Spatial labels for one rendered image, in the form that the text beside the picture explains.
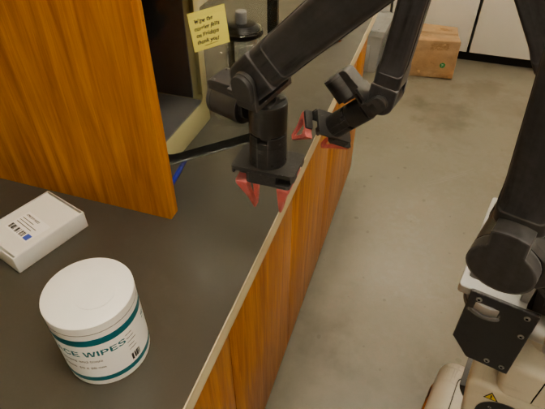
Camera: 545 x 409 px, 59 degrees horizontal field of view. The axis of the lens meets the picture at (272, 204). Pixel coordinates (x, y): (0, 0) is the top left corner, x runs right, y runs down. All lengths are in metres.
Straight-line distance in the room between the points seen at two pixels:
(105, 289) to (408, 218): 1.94
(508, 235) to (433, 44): 3.23
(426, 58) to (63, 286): 3.30
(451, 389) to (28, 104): 1.34
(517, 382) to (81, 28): 0.95
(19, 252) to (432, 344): 1.53
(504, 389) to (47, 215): 0.93
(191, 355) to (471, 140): 2.60
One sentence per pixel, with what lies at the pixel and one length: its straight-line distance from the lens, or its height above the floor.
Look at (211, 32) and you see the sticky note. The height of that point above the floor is 1.27.
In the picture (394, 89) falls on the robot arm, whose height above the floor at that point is 1.17.
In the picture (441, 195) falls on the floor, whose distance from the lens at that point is 2.68.
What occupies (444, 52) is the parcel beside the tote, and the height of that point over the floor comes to 0.20.
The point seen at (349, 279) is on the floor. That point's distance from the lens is 2.16.
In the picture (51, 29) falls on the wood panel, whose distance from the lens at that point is 0.93.
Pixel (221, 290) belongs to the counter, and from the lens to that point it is 0.90.
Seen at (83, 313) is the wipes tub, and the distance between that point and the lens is 0.72.
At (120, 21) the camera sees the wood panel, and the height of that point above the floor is 1.35.
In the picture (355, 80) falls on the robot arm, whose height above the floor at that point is 1.16.
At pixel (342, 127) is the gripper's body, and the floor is 1.05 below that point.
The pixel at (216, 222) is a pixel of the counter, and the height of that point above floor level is 0.94.
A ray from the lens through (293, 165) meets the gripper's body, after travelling 0.74.
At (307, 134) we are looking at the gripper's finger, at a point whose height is 1.03.
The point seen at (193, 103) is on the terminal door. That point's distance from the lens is 1.05.
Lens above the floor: 1.64
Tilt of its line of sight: 41 degrees down
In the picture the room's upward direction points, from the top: straight up
